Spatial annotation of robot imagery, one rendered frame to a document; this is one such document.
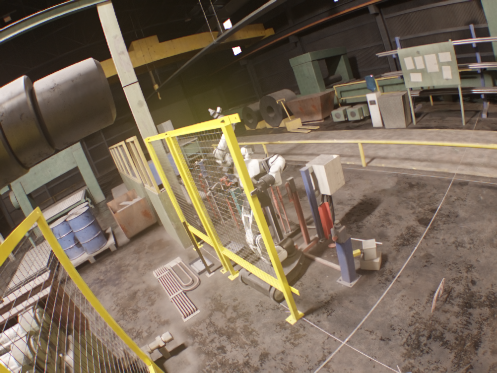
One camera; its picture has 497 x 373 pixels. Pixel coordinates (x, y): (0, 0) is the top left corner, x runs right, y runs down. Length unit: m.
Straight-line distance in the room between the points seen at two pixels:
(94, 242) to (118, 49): 3.81
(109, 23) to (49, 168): 8.64
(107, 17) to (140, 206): 3.71
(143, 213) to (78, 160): 6.65
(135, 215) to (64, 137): 5.28
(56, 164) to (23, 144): 11.62
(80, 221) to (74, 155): 6.40
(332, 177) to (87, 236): 4.79
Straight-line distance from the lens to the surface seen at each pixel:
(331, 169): 3.01
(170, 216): 4.13
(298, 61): 12.53
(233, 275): 3.28
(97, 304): 1.91
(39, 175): 12.23
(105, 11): 4.54
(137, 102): 4.08
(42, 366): 1.85
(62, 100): 0.44
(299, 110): 10.43
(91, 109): 0.44
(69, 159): 12.00
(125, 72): 4.16
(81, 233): 5.85
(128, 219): 5.68
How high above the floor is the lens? 1.96
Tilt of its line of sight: 20 degrees down
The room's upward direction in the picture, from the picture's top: 20 degrees counter-clockwise
